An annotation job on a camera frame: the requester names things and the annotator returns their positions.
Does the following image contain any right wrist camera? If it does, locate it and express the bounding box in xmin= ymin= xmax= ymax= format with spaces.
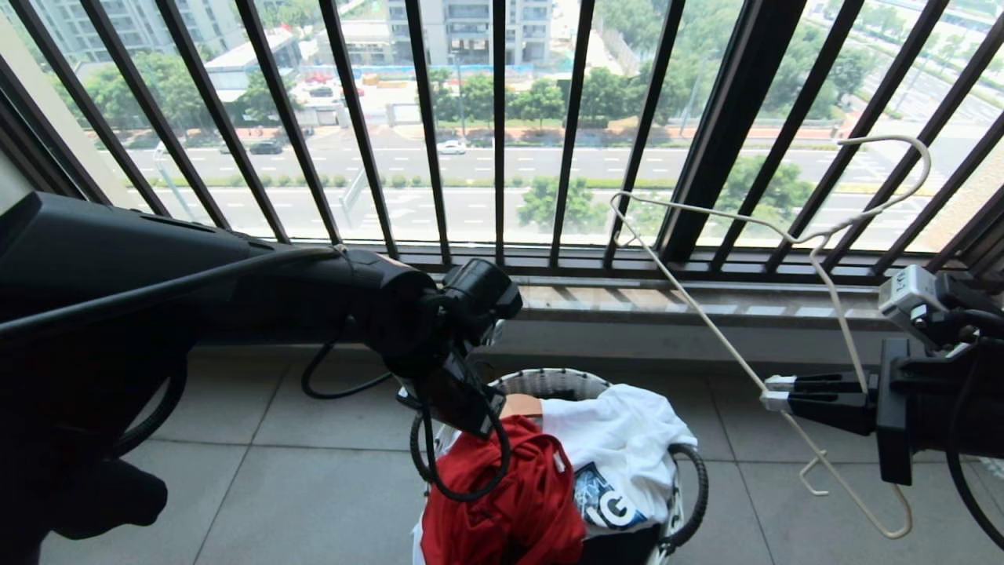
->
xmin=878 ymin=264 xmax=967 ymax=351

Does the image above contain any white woven laundry basket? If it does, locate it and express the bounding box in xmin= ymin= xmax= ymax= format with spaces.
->
xmin=410 ymin=366 xmax=711 ymax=565

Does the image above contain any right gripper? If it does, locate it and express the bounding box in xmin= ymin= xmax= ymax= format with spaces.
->
xmin=758 ymin=337 xmax=1004 ymax=487

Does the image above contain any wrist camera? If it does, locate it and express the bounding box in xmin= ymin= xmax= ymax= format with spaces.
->
xmin=441 ymin=259 xmax=524 ymax=343
xmin=878 ymin=264 xmax=967 ymax=351

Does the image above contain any red garment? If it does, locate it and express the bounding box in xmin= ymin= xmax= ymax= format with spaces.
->
xmin=420 ymin=414 xmax=587 ymax=565

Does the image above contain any black metal window railing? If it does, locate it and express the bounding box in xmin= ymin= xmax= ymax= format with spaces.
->
xmin=0 ymin=0 xmax=1004 ymax=288

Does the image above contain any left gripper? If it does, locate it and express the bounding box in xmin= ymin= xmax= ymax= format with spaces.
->
xmin=396 ymin=345 xmax=507 ymax=440

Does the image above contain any black window frame post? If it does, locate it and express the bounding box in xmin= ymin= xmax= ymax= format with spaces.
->
xmin=657 ymin=0 xmax=791 ymax=264

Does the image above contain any white printed t-shirt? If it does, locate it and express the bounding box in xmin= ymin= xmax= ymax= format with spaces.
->
xmin=540 ymin=383 xmax=699 ymax=539

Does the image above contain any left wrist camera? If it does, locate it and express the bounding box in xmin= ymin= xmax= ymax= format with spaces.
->
xmin=441 ymin=259 xmax=524 ymax=343

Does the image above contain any peach cloth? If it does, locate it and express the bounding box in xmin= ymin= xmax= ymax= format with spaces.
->
xmin=500 ymin=394 xmax=544 ymax=421

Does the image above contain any white wire clothes hanger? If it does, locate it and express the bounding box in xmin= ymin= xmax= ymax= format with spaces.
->
xmin=609 ymin=135 xmax=933 ymax=541

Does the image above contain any black cable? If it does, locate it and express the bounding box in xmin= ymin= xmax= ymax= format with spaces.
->
xmin=0 ymin=245 xmax=346 ymax=340
xmin=944 ymin=310 xmax=1004 ymax=552
xmin=300 ymin=314 xmax=395 ymax=401

